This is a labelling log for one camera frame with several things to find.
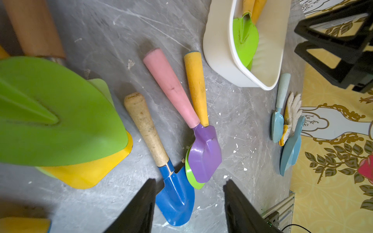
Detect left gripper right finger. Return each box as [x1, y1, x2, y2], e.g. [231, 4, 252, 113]
[223, 180, 281, 233]

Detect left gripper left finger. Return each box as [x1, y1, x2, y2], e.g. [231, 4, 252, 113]
[105, 179, 156, 233]

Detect blue metal shovel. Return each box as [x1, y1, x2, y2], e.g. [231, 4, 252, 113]
[124, 92, 195, 226]

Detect purple shovel pink handle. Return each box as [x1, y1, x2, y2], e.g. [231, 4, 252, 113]
[143, 48, 222, 183]

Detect light blue small shovel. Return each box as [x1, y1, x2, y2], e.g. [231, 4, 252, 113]
[271, 73, 291, 143]

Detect green leaf shovel horizontal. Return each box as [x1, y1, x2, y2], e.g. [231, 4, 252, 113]
[233, 1, 259, 70]

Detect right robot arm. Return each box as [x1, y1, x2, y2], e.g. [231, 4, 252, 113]
[294, 1, 373, 93]

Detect yellow shovel left pile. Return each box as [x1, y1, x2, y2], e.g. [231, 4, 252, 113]
[1, 50, 133, 189]

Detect green shovel left pile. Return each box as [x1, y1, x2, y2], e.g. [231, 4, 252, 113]
[1, 1, 128, 167]

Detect white storage box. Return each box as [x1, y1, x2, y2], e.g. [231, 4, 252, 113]
[203, 0, 291, 91]

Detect light blue dustpan scoop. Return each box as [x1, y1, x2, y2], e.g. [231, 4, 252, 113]
[280, 116, 305, 176]

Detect white work glove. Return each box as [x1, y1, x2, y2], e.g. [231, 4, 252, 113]
[279, 92, 302, 146]

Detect yellow handle tool front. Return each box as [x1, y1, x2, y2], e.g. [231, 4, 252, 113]
[1, 217, 51, 233]

